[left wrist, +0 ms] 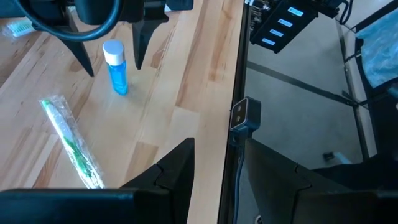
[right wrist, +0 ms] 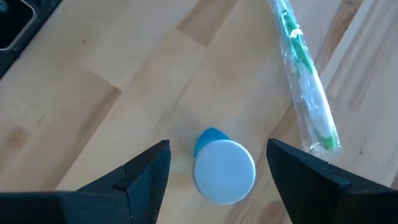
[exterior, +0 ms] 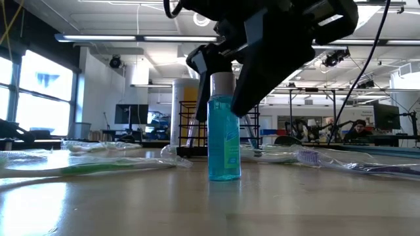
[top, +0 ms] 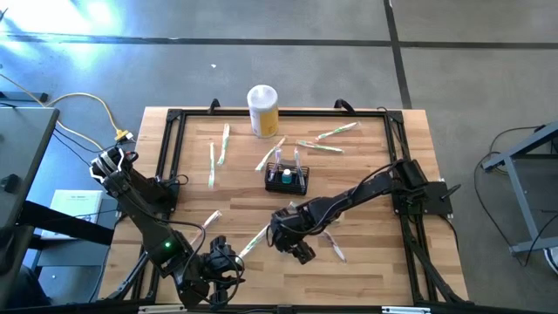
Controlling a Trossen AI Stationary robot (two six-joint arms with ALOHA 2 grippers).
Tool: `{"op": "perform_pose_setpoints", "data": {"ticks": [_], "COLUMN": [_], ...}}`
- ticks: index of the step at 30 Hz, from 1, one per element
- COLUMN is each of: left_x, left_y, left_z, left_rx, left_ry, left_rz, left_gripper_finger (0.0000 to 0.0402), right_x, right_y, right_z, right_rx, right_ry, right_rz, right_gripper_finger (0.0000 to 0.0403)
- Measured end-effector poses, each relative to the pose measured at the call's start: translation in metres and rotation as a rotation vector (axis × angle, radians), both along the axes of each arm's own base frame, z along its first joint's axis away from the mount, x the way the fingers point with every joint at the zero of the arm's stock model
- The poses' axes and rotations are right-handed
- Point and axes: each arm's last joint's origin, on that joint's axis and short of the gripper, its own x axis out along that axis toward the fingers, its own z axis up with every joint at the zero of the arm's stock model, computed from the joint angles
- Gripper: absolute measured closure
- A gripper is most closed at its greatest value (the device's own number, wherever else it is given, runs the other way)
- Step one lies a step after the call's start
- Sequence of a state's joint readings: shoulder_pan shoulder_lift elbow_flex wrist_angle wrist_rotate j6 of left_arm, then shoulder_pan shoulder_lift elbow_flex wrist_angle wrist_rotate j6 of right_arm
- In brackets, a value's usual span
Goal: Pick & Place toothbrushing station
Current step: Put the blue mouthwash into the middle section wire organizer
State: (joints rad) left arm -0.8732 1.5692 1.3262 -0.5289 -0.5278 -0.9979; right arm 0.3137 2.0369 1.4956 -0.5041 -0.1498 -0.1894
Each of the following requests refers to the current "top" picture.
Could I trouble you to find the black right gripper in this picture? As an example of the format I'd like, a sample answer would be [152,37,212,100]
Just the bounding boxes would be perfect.
[266,207,318,266]

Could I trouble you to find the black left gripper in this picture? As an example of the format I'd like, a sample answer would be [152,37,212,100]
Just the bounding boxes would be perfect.
[198,235,246,311]

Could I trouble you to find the orange toothbrush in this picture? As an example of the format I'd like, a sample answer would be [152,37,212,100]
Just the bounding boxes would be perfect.
[189,209,223,245]

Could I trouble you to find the black wire toothbrush caddy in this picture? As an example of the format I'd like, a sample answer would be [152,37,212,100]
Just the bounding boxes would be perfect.
[264,161,311,196]

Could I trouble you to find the purple toothbrush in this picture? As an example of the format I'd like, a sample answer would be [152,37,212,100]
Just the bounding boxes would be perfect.
[269,147,282,182]
[323,229,349,264]

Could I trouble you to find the blue toothbrush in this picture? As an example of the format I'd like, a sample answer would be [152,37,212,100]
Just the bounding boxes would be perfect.
[293,147,305,188]

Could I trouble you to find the yellow wipes canister white lid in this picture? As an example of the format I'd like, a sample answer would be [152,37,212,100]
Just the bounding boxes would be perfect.
[246,84,280,140]

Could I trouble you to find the white booklet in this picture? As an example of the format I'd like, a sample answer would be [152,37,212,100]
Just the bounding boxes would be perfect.
[41,189,105,241]

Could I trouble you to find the black support beam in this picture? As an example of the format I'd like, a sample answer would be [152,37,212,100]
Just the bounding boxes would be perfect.
[17,200,115,246]

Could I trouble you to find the person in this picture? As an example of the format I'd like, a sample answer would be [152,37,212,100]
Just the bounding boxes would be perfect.
[0,265,51,309]

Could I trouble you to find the small black device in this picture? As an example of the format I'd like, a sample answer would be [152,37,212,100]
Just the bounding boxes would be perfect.
[0,174,21,194]

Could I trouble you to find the grey side table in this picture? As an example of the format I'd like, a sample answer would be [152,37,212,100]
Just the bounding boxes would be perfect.
[0,106,61,232]

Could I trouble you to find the blue-grey metal stand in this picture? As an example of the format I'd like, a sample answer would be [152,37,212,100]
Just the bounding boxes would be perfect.
[481,120,558,256]

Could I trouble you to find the black floor bar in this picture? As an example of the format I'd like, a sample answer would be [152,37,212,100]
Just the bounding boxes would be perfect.
[0,90,49,104]

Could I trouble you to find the person's white shoe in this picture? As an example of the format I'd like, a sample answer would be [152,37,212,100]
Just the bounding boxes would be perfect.
[543,246,558,276]

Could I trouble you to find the silver aluminium extrusion post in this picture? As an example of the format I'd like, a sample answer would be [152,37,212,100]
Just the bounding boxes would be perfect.
[381,306,432,314]
[138,304,188,314]

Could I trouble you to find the black aluminium table frame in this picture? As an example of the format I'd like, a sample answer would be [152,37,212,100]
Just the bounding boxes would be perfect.
[103,107,471,306]

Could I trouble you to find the yellow extension cord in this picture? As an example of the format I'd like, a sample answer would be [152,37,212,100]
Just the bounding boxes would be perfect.
[54,119,105,153]
[0,72,135,143]

